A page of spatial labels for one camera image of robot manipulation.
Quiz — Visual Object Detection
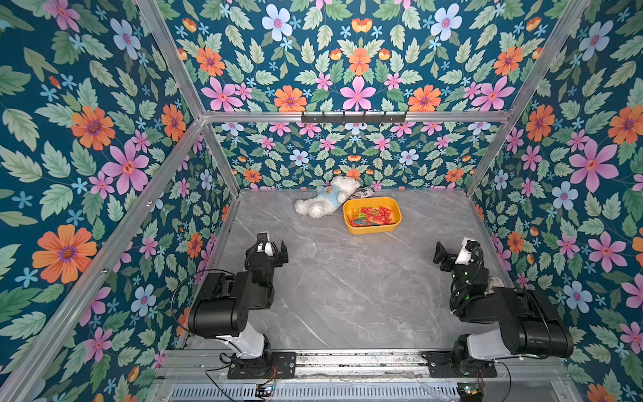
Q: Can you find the yellow plastic storage box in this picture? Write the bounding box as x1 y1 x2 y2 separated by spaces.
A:
343 197 402 236

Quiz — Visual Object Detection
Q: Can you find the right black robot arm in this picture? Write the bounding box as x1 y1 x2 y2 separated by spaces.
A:
433 238 574 363

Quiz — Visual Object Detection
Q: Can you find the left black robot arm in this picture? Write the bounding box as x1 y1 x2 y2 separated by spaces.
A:
186 232 289 360

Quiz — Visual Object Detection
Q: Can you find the white teddy bear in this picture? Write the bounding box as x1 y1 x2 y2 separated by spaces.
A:
294 176 360 219

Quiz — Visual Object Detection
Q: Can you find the small printed pouch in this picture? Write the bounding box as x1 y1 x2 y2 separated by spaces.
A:
354 187 375 199

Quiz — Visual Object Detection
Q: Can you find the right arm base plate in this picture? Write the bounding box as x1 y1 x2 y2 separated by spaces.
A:
420 351 497 379

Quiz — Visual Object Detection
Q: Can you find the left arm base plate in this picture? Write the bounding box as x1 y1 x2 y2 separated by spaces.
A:
227 352 297 380

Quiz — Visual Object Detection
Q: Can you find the aluminium front rail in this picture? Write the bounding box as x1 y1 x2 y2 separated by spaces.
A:
155 348 569 383

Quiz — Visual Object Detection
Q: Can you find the black hook rail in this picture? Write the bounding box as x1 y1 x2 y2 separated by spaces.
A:
300 112 407 125

